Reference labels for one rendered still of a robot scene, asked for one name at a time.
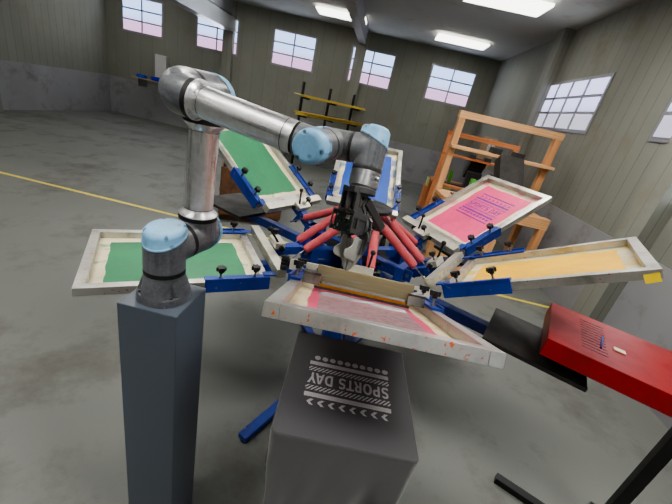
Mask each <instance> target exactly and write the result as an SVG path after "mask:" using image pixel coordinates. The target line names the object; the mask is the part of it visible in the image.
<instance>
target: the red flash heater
mask: <svg viewBox="0 0 672 504"><path fill-rule="evenodd" d="M602 336H604V337H603V344H602V349H600V344H601V338H602ZM613 347H617V348H619V349H621V350H624V351H625V352H626V355H624V354H621V353H619V352H617V351H614V349H613ZM539 354H541V355H543V356H545V357H547V358H549V359H551V360H553V361H555V362H557V363H559V364H561V365H563V366H565V367H568V368H570V369H572V370H574V371H576V372H578V373H580V374H582V375H584V376H586V377H588V378H590V379H592V380H595V381H597V382H599V383H601V384H603V385H605V386H607V387H609V388H611V389H613V390H615V391H617V392H619V393H622V394H624V395H626V396H628V397H630V398H632V399H634V400H636V401H638V402H640V403H642V404H644V405H646V406H649V407H651V408H653V409H655V410H657V411H659V412H661V413H663V414H665V415H667V416H669V417H671V418H672V351H669V350H667V349H664V348H662V347H659V346H657V345H655V344H652V343H650V342H647V341H645V340H643V339H640V338H638V337H635V336H633V335H630V334H628V333H626V332H623V331H621V330H618V329H616V328H613V327H611V326H609V325H606V324H604V323H601V322H599V321H596V320H594V319H592V318H589V317H587V316H584V315H582V314H579V313H577V312H575V311H572V310H570V309H567V308H565V307H562V306H560V305H558V304H555V303H553V302H552V303H551V305H550V306H549V308H548V310H547V312H546V314H545V317H544V324H543V331H542V337H541V344H540V351H539Z"/></svg>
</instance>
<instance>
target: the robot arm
mask: <svg viewBox="0 0 672 504"><path fill-rule="evenodd" d="M158 92H159V95H160V98H161V100H162V102H163V103H164V105H165V106H166V107H167V108H168V109H169V110H170V111H172V112H173V113H175V114H178V115H181V116H183V121H184V122H185V123H186V124H187V126H188V138H187V157H186V176H185V195H184V206H183V207H181V208H180V209H179V210H178V219H172V218H166V219H158V220H154V221H152V222H150V223H148V224H147V225H146V226H145V227H144V228H143V231H142V238H141V245H142V268H143V274H142V276H141V279H140V281H139V284H138V286H137V289H136V298H137V300H138V302H139V303H140V304H142V305H144V306H146V307H150V308H155V309H167V308H173V307H177V306H180V305H182V304H184V303H185V302H187V301H188V300H189V299H190V297H191V285H190V283H189V280H188V277H187V274H186V260H187V259H188V258H190V257H192V256H194V255H196V254H198V253H200V252H202V251H204V250H208V249H210V248H212V247H213V246H214V245H216V244H217V243H218V242H219V241H220V239H221V237H222V233H223V227H222V223H220V222H219V221H220V220H219V218H218V217H217V212H216V211H215V210H214V209H213V203H214V192H215V181H216V170H217V159H218V148H219V137H220V132H221V131H223V130H224V129H225V128H226V129H228V130H231V131H233V132H236V133H238V134H241V135H243V136H246V137H248V138H251V139H253V140H256V141H258V142H261V143H263V144H266V145H268V146H271V147H273V148H276V149H278V150H281V151H283V152H286V153H288V154H291V155H294V156H295V157H296V158H297V160H298V161H300V162H301V163H303V164H306V165H318V164H321V163H323V162H326V161H330V160H334V159H335V160H341V161H346V162H353V166H352V170H351V174H350V178H349V182H348V183H349V186H348V185H345V184H344V187H343V191H342V195H341V200H340V204H339V207H338V208H336V207H333V211H332V216H331V220H330V224H329V227H330V228H333V229H335V230H336V231H340V232H341V241H340V243H339V244H337V245H335V246H334V248H333V253H334V254H335V255H337V256H339V257H341V260H342V266H343V269H344V270H345V271H349V270H350V269H351V268H352V267H353V266H354V265H355V264H356V263H357V262H358V260H359V259H360V257H361V256H362V255H363V254H364V252H365V251H366V249H367V248H368V246H369V244H370V242H371V237H372V232H373V230H374V231H378V232H382V230H383V229H384V228H385V224H384V223H383V221H382V219H381V217H380V215H379V213H378V211H377V210H376V208H375V206H374V204H373V202H372V200H371V198H368V197H375V195H376V190H377V189H378V185H379V181H380V177H381V173H382V169H383V165H384V161H385V157H386V153H387V151H388V144H389V139H390V132H389V130H388V129H386V128H385V127H383V126H380V125H377V124H365V125H363V126H362V129H361V130H360V132H354V131H347V130H342V129H336V128H331V127H329V126H316V127H314V126H312V125H309V124H306V123H304V122H301V121H298V120H296V119H293V118H290V117H288V116H285V115H283V114H280V113H277V112H275V111H272V110H269V109H267V108H264V107H261V106H259V105H256V104H254V103H251V102H248V101H246V100H243V99H240V98H238V97H236V95H235V92H234V89H233V87H232V86H231V84H230V83H229V81H228V80H227V79H225V78H224V77H223V76H221V75H218V74H216V73H214V72H211V71H203V70H199V69H194V68H190V67H186V66H173V67H170V68H168V69H167V70H165V71H164V72H163V73H162V75H161V76H160V79H159V82H158ZM334 213H335V214H336V215H335V220H334V224H332V219H333V215H334ZM354 235H356V236H358V237H355V238H354V239H353V238H352V236H354Z"/></svg>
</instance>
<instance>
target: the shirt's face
mask: <svg viewBox="0 0 672 504"><path fill-rule="evenodd" d="M312 354H315V355H320V356H324V357H329V358H333V359H338V360H343V361H347V362H352V363H356V364H361V365H365V366H370V367H375V368H379V369H384V370H387V372H388V383H389V393H390V404H391V414H392V423H390V422H386V421H381V420H377V419H372V418H367V417H363V416H358V415H353V414H349V413H344V412H339V411H335V410H330V409H326V408H321V407H316V406H312V405H307V404H302V400H303V395H304V391H305V386H306V381H307V376H308V371H309V366H310V361H311V356H312ZM274 429H275V430H276V431H279V432H284V433H288V434H293V435H298V436H302V437H307V438H312V439H316V440H321V441H326V442H330V443H335V444H340V445H345V446H349V447H354V448H359V449H363V450H368V451H373V452H377V453H382V454H387V455H391V456H396V457H401V458H405V459H410V460H416V459H417V452H416V445H415V439H414V433H413V426H412V420H411V413H410V407H409V401H408V394H407V388H406V382H405V375H404V369H403V362H402V356H401V353H399V352H395V351H390V350H386V349H381V348H377V347H372V346H367V345H363V344H358V343H354V342H349V341H345V340H340V339H335V338H331V337H326V336H322V335H317V334H313V333H308V332H304V331H300V334H299V337H298V341H297V344H296V348H295V351H294V355H293V359H292V362H291V366H290V369H289V373H288V377H287V380H286V384H285V387H284V391H283V395H282V398H281V402H280V405H279V409H278V412H277V416H276V420H275V423H274Z"/></svg>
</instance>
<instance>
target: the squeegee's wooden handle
mask: <svg viewBox="0 0 672 504"><path fill-rule="evenodd" d="M317 272H320V273H321V278H320V282H319V283H322V281H324V282H328V283H333V284H337V285H342V286H346V287H351V288H355V289H360V290H364V291H369V292H373V293H378V294H382V295H387V296H391V297H396V298H400V299H404V300H405V302H407V298H408V294H409V293H414V289H415V286H414V285H412V284H407V283H403V282H398V281H394V280H389V279H385V278H380V277H376V276H371V275H367V274H362V273H358V272H353V271H345V270H344V269H340V268H335V267H331V266H326V265H322V264H319V265H318V269H317Z"/></svg>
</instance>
